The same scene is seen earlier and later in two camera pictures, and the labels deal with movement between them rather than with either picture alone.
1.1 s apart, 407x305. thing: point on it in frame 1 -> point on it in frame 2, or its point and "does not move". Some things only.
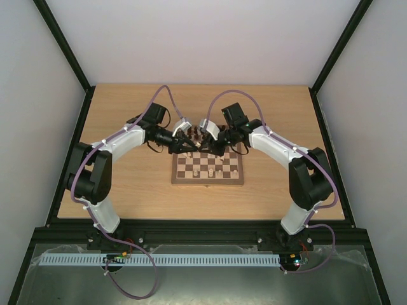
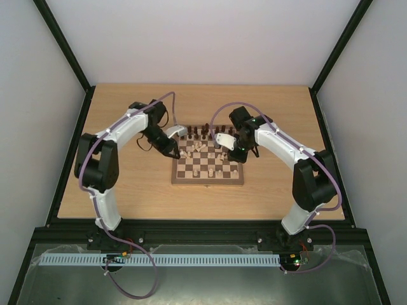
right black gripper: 218,145 -> 239,154
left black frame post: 63,46 does not move
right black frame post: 361,9 does not move
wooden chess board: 203,168 does not move
